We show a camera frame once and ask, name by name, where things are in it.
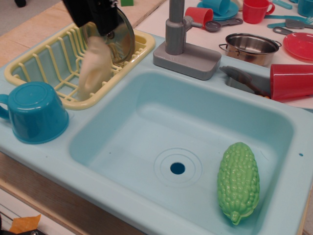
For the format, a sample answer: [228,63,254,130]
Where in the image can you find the red plastic cup lying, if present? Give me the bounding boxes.
[270,64,313,101]

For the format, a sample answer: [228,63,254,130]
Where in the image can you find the grey measuring spoon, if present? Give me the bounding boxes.
[204,18,244,32]

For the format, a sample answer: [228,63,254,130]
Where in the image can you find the teal fork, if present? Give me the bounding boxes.
[264,14,313,29]

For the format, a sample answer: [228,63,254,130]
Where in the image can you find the steel cooking pot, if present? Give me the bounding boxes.
[219,33,282,67]

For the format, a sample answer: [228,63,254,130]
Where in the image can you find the grey slotted turner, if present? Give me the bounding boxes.
[285,19,313,29]

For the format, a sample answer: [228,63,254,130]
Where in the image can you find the teal plate stack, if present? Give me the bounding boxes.
[197,0,239,21]

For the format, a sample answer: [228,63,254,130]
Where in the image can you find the green block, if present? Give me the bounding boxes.
[120,0,134,7]

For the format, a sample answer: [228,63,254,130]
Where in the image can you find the teal cup top right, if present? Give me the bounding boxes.
[297,0,313,17]

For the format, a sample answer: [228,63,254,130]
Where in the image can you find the grey toy faucet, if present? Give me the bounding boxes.
[153,0,222,80]

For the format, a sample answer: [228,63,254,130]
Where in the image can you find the grey utensil handle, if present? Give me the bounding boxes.
[272,26,293,35]

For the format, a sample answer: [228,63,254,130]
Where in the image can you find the grey brown spatula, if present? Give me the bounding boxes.
[219,66,270,98]

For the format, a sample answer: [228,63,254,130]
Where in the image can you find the steel pot lid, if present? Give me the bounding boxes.
[81,8,135,64]

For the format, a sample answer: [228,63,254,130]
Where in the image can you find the teal cup on plate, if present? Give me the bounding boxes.
[202,0,230,15]

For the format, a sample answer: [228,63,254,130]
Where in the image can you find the red mug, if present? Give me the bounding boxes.
[243,0,275,24]

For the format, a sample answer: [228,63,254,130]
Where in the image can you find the cream detergent bottle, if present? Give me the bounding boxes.
[77,36,112,101]

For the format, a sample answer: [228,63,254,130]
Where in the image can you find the light blue toy sink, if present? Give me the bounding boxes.
[0,20,313,235]

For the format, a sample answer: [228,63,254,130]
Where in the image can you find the orange tape piece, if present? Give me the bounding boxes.
[9,214,41,234]

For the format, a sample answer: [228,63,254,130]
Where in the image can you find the yellow drying rack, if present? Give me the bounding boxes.
[4,23,156,110]

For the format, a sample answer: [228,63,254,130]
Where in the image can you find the teal knife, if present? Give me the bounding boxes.
[272,0,293,10]

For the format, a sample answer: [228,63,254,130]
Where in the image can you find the red cup behind faucet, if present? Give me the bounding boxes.
[185,7,213,28]

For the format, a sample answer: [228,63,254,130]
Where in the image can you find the red plate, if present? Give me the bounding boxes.
[283,32,313,61]

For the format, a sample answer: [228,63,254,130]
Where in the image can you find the teal upside-down mug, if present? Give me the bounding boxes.
[0,82,69,144]

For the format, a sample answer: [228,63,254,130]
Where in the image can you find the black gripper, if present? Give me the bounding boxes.
[63,0,118,36]

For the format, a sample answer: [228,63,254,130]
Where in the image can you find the green bitter melon toy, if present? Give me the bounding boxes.
[217,142,260,225]

